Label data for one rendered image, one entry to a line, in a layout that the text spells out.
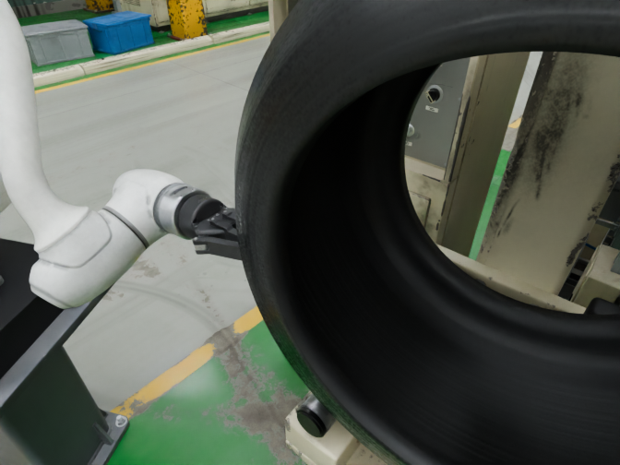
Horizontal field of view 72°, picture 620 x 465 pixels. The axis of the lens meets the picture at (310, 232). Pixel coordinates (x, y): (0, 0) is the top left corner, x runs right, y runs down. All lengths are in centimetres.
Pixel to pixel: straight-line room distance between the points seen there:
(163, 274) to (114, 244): 142
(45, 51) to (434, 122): 499
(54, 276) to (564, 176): 74
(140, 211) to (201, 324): 119
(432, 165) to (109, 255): 75
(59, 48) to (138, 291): 396
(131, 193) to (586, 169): 68
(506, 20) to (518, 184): 45
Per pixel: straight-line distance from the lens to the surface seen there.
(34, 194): 76
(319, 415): 57
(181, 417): 168
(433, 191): 108
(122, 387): 182
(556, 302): 74
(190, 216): 70
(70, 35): 570
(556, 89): 62
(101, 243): 75
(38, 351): 112
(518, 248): 72
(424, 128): 108
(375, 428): 48
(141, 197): 78
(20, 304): 111
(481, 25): 24
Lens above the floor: 142
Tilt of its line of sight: 38 degrees down
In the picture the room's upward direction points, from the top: straight up
